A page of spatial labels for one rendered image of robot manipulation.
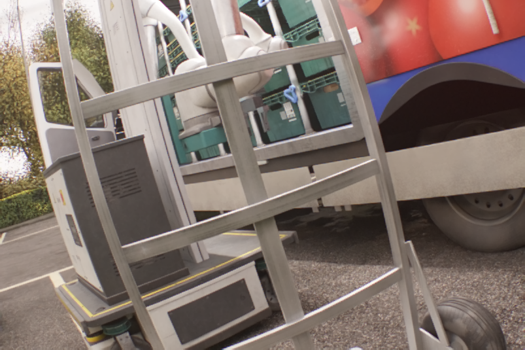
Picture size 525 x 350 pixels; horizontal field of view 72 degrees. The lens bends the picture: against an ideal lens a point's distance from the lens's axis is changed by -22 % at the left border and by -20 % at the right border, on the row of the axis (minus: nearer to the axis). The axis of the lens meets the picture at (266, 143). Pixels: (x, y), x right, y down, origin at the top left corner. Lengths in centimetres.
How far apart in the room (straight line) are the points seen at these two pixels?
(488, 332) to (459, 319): 8
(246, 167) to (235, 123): 8
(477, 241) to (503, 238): 13
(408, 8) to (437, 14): 13
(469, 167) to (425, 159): 21
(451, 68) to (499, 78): 20
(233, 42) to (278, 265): 93
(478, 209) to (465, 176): 30
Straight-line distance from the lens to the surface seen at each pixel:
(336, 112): 217
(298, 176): 223
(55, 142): 463
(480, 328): 95
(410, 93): 165
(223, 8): 164
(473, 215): 184
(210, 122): 160
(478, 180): 159
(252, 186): 79
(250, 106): 189
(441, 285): 165
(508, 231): 174
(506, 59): 145
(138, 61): 171
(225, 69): 78
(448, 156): 162
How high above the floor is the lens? 73
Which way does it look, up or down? 2 degrees down
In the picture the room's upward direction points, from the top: 16 degrees counter-clockwise
